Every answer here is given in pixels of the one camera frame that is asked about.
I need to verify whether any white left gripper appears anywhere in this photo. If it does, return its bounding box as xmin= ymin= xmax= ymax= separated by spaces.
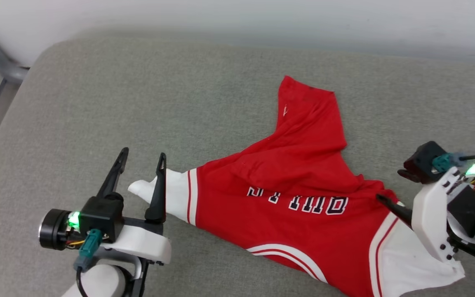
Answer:
xmin=39 ymin=147 xmax=172 ymax=265

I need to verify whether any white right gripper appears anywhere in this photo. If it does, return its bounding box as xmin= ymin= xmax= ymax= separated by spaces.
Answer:
xmin=376 ymin=167 xmax=475 ymax=263

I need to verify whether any red white basketball jersey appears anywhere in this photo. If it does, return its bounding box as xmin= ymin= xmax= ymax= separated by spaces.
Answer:
xmin=127 ymin=75 xmax=466 ymax=297

